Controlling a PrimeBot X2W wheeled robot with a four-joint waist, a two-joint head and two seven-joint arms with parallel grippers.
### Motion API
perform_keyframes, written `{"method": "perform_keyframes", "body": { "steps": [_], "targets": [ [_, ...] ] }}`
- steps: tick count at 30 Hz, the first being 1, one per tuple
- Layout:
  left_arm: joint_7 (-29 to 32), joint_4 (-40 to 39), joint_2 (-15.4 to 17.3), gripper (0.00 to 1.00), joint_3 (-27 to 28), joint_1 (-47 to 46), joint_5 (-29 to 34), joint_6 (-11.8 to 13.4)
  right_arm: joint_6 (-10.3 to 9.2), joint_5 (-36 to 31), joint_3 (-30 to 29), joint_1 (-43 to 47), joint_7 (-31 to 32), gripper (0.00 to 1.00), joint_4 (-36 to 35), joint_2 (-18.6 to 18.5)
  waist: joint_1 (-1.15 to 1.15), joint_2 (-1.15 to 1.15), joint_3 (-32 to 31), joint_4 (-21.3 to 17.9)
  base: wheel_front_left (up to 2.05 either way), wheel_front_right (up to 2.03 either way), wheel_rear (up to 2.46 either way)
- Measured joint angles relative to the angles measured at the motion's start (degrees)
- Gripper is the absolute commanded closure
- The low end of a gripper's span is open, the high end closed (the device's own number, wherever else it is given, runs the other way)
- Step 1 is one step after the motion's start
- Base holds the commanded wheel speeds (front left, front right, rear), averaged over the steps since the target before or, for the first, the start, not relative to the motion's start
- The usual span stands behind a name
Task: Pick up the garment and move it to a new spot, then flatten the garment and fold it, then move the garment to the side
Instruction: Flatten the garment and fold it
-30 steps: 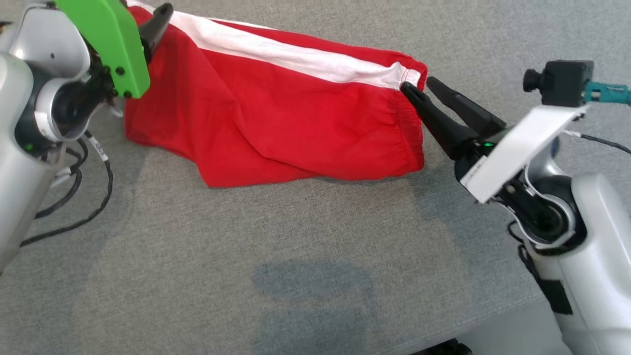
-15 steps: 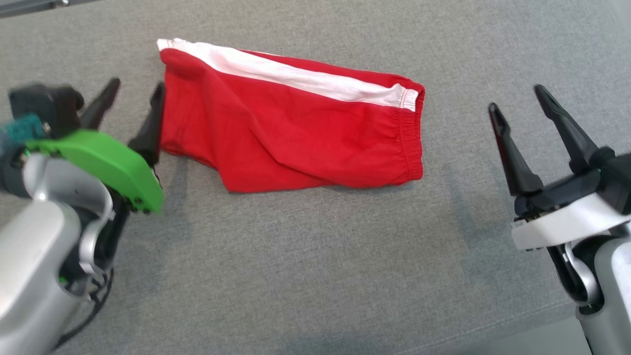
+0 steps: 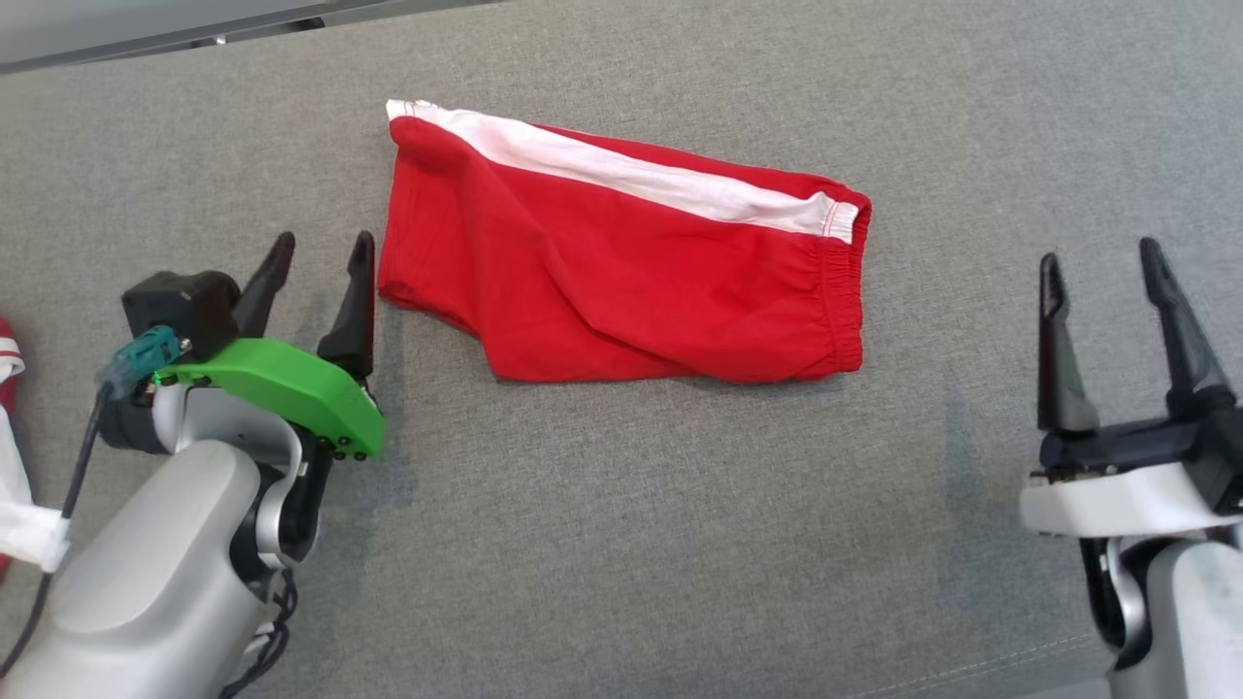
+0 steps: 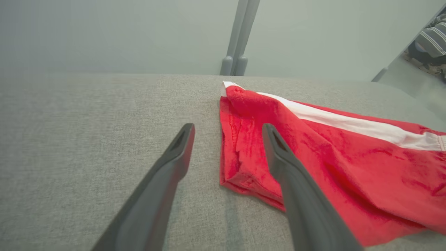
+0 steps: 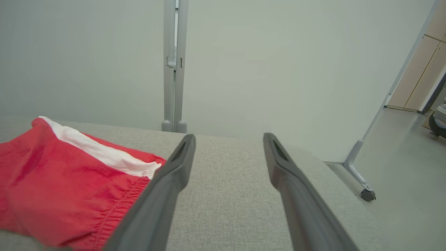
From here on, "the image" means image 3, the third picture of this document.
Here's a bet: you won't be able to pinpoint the black left arm cable bundle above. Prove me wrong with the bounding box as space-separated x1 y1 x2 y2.
219 567 298 699

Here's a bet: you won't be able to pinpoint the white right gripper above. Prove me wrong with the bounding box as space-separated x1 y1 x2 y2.
1019 236 1243 542

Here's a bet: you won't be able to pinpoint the red jersey with number print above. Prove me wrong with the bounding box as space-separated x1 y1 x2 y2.
0 316 32 583

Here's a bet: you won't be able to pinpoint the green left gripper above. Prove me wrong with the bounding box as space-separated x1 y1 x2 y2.
155 229 387 566

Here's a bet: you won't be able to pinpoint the grey fabric sofa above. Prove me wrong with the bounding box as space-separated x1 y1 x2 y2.
0 0 1243 699

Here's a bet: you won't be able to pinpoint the red shorts with white stripe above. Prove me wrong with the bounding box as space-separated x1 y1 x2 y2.
376 98 874 385

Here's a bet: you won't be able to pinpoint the black cable with teal plug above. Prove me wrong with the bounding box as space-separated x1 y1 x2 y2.
0 324 184 682

